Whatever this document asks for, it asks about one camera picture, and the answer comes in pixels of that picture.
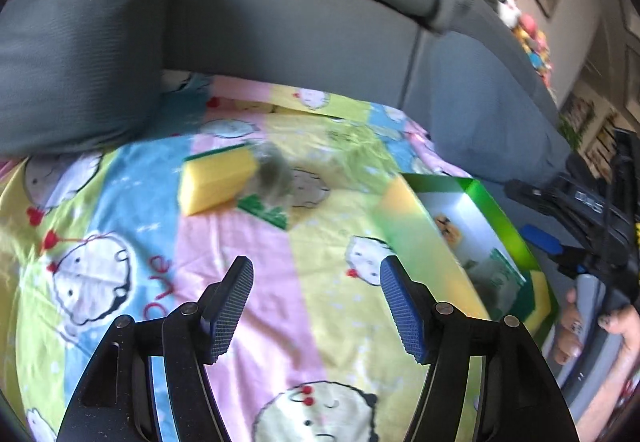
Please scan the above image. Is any person's right forearm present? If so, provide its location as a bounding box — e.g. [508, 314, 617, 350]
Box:
[581, 351, 640, 442]

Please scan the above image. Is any grey sofa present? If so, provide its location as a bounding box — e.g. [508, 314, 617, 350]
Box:
[0, 0, 576, 188]

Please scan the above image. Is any cartoon printed blanket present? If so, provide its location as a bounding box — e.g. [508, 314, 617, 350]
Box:
[0, 72, 501, 442]

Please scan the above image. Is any person's right hand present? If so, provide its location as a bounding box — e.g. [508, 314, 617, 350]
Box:
[553, 287, 640, 365]

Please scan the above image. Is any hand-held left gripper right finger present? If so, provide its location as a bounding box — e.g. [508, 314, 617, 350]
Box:
[380, 256, 581, 442]

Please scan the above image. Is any pile of colourful plush toys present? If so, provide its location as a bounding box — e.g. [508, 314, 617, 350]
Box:
[495, 0, 556, 89]

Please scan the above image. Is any small orange box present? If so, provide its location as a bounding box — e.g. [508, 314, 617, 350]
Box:
[434, 213, 464, 246]

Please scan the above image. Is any clear packet with green print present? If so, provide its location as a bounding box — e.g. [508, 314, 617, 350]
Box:
[470, 247, 527, 319]
[237, 141, 297, 229]

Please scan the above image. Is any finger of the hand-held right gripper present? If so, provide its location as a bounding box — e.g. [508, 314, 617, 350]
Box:
[504, 179, 578, 225]
[521, 223, 590, 277]

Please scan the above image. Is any green leafy plant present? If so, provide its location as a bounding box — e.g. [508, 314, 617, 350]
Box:
[559, 115, 583, 150]

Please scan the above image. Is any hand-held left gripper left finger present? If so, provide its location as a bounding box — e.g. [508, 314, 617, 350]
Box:
[57, 256, 255, 442]

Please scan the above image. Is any yellow sponge with green scourer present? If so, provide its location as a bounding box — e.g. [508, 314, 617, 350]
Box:
[179, 145, 261, 217]
[524, 269, 559, 324]

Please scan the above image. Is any green cardboard box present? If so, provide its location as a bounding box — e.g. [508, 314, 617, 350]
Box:
[375, 173, 561, 338]

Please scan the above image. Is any wall shelf with ornaments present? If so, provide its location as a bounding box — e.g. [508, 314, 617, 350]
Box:
[584, 110, 622, 165]

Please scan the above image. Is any grey pillow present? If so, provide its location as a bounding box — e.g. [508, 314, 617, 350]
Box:
[0, 0, 172, 159]

